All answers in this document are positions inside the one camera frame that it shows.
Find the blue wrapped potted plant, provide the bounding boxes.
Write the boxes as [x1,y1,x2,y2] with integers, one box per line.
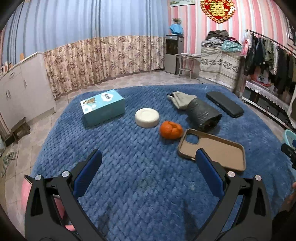
[169,18,184,36]

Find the grey cloth glove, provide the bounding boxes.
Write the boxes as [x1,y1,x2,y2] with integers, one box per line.
[167,91,197,110]

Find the pile of folded clothes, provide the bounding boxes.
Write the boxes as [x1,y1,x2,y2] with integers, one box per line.
[201,30,242,52]

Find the clothes rack with clothes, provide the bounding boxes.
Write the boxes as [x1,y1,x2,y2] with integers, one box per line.
[241,30,295,95]

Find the brown phone case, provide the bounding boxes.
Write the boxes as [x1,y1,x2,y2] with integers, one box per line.
[178,128,246,172]

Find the pink stool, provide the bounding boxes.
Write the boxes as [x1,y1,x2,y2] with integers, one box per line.
[22,173,79,240]

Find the white round soap dish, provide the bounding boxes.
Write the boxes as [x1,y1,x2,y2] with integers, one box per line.
[135,108,160,128]

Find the low tv stand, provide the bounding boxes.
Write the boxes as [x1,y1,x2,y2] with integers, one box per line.
[242,80,294,130]

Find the orange tangerine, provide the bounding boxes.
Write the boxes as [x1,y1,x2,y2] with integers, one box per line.
[159,120,184,140]

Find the blue plush table cover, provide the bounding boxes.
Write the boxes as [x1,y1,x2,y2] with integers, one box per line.
[31,84,295,240]

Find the dark water dispenser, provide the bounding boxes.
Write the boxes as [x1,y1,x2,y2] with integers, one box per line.
[164,35,184,74]

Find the light blue tissue box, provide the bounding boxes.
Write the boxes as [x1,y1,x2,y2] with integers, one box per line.
[80,89,125,126]

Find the black mesh sleeve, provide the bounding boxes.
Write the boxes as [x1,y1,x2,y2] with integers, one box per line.
[186,98,222,132]

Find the small metal folding table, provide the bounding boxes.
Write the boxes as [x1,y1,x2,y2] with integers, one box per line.
[175,53,201,79]

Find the red heart wall decoration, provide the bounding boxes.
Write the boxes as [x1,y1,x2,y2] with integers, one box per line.
[200,0,236,24]

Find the turquoise plastic laundry basket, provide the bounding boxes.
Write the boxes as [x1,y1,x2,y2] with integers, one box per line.
[283,130,296,149]

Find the framed landscape picture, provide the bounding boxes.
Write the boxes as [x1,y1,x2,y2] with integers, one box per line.
[170,0,196,7]

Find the white kitchen cabinet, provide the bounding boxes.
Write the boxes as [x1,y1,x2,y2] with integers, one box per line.
[1,52,56,132]

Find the patterned covered cabinet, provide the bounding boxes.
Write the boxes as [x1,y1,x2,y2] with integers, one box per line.
[199,47,240,91]

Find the blue and floral curtain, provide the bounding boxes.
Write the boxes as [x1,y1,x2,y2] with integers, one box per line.
[1,1,169,97]

